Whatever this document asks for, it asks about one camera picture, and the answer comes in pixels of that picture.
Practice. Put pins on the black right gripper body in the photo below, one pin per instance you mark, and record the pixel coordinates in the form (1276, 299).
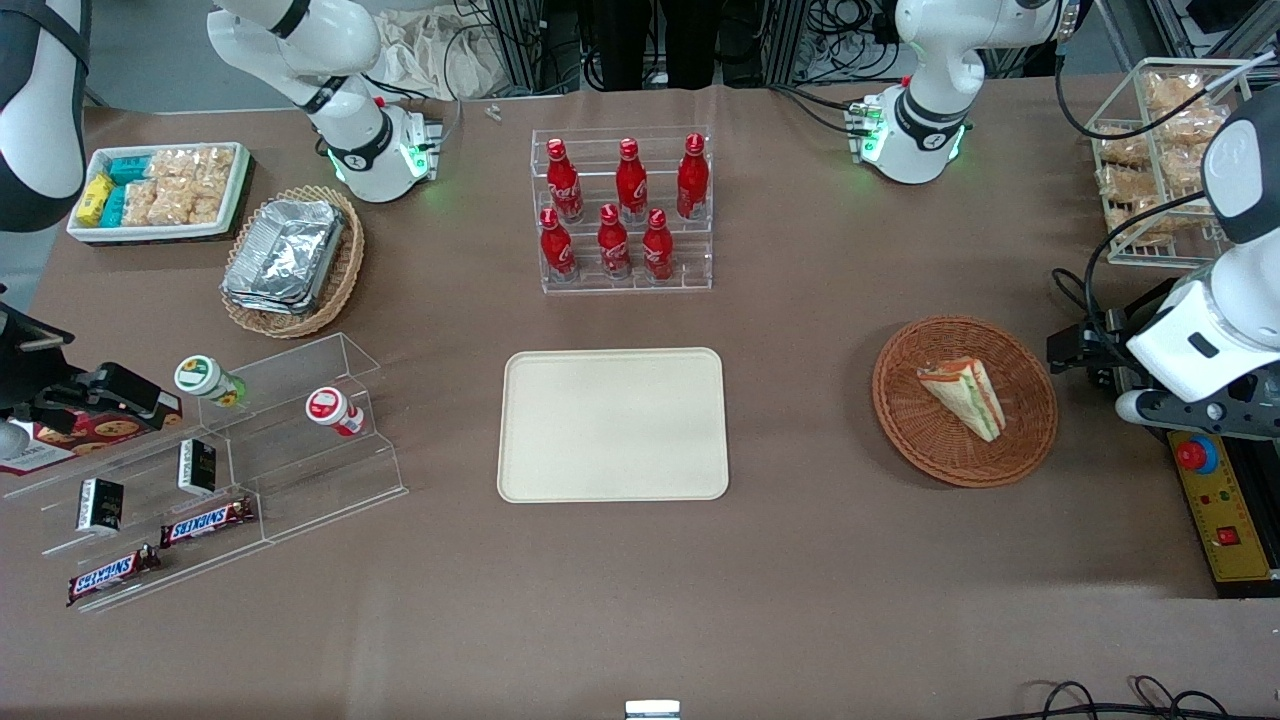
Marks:
(22, 368)

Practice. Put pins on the triangular sandwich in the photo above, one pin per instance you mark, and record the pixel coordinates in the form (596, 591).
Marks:
(965, 395)

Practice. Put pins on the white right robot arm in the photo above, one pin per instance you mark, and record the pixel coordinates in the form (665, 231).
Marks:
(370, 150)

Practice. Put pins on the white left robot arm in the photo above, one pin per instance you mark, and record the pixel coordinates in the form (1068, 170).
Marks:
(925, 120)

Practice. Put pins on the white rectangular snack tray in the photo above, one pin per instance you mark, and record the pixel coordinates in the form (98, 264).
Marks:
(150, 234)

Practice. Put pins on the round brown wicker basket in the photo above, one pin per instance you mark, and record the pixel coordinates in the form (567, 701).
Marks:
(920, 430)

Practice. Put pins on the oval light wicker basket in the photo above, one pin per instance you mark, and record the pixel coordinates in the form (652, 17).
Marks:
(347, 280)

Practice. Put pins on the beige plastic tray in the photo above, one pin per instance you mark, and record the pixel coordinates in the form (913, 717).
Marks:
(610, 425)

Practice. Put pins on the red brown cookie box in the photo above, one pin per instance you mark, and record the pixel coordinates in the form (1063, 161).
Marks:
(90, 437)

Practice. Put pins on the green lid drink bottle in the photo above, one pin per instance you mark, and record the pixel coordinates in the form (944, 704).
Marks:
(200, 377)

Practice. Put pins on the small black box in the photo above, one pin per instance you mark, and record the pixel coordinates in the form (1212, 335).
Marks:
(197, 467)
(100, 505)

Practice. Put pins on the bagged fried snack pack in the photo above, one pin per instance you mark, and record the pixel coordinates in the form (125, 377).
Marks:
(1185, 165)
(1175, 92)
(1195, 125)
(1150, 213)
(1122, 147)
(1125, 185)
(1125, 232)

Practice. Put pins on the Snickers chocolate bar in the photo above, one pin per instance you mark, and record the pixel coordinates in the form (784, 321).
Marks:
(205, 522)
(110, 575)

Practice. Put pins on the red emergency stop button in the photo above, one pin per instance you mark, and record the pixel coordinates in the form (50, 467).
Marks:
(1197, 455)

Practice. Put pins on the clear acrylic stepped shelf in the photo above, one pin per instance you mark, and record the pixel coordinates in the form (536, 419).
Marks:
(300, 470)

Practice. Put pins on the yellow snack packet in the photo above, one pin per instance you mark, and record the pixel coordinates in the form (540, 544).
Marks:
(95, 200)

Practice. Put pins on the teal snack packet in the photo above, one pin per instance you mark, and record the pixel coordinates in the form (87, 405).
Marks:
(128, 168)
(113, 207)

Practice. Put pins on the clear rice cracker pack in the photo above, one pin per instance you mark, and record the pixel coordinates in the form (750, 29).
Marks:
(140, 203)
(170, 165)
(208, 203)
(172, 203)
(213, 165)

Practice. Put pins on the red lid drink bottle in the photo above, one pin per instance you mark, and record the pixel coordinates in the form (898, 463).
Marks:
(328, 407)

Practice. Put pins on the stacked aluminium foil containers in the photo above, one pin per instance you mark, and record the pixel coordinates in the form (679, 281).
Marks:
(285, 255)

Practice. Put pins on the yellow black control box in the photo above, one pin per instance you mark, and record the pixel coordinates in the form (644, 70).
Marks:
(1225, 510)

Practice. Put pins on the clear acrylic bottle rack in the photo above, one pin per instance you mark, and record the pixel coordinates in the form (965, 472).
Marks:
(690, 255)

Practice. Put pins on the red cola bottle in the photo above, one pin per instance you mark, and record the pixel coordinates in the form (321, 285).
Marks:
(556, 250)
(657, 250)
(692, 180)
(613, 245)
(630, 185)
(563, 185)

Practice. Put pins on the white crumpled cloth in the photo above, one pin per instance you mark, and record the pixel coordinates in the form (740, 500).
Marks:
(430, 55)

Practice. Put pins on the person in black trousers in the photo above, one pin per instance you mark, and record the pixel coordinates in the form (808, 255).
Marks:
(690, 40)

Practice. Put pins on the aluminium frame rail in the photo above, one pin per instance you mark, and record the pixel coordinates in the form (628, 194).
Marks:
(1170, 30)

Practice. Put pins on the aluminium frame post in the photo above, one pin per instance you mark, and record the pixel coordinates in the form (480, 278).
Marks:
(530, 40)
(790, 35)

